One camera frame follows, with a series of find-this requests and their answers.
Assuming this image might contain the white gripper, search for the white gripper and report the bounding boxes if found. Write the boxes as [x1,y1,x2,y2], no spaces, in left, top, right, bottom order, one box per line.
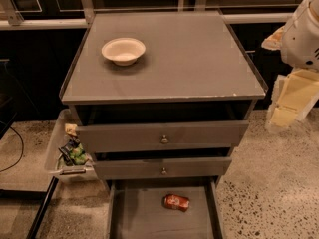
[261,27,319,132]

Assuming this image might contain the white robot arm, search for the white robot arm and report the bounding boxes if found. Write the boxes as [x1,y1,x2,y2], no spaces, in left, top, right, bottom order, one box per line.
[261,0,319,132]

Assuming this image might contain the grey drawer cabinet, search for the grey drawer cabinet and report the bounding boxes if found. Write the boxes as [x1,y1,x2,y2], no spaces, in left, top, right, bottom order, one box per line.
[59,11,269,239]

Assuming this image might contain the grey middle drawer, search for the grey middle drawer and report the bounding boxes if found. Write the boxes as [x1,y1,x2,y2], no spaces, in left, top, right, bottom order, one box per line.
[94,157,231,180]

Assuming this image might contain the grey drawer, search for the grey drawer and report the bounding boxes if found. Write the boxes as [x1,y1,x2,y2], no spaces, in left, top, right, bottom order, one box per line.
[76,120,248,153]
[106,177,226,239]
[94,157,231,180]

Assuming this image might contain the grey top drawer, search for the grey top drawer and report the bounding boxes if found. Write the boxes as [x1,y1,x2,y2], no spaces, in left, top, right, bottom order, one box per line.
[76,120,248,153]

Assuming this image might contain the grey bottom drawer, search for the grey bottom drawer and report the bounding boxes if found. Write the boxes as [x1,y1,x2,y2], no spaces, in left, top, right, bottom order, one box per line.
[106,177,226,239]

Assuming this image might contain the white paper bowl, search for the white paper bowl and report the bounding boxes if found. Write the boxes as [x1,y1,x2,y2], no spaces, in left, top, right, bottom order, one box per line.
[101,38,146,66]

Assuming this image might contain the metal railing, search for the metal railing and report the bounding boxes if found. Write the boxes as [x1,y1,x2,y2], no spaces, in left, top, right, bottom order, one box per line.
[0,0,303,29]

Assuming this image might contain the tan crumpled wrapper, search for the tan crumpled wrapper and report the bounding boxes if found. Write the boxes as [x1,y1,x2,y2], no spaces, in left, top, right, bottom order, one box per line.
[65,123,77,137]

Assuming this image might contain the green snack bag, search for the green snack bag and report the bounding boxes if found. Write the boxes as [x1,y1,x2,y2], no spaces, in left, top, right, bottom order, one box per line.
[59,139,89,166]

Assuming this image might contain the clear plastic bin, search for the clear plastic bin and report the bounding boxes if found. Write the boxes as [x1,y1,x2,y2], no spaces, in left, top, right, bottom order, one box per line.
[45,109,97,183]

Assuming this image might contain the black floor cable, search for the black floor cable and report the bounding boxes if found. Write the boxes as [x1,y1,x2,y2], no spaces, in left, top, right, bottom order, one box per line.
[0,122,25,173]

